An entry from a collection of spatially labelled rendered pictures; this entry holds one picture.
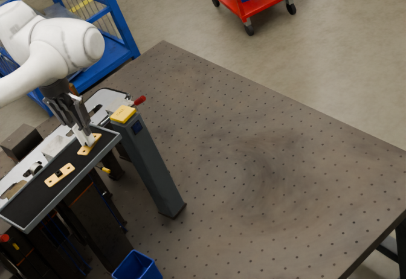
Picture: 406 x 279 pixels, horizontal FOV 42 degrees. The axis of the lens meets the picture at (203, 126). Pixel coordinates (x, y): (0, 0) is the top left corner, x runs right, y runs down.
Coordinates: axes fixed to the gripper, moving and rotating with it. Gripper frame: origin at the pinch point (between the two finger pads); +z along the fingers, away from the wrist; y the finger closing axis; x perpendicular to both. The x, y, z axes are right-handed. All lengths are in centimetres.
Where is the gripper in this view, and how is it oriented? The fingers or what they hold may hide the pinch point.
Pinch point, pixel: (83, 134)
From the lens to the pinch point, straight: 151.7
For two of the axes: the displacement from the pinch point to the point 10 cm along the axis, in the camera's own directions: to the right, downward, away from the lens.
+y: -8.7, -0.6, 4.8
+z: 2.9, 7.2, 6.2
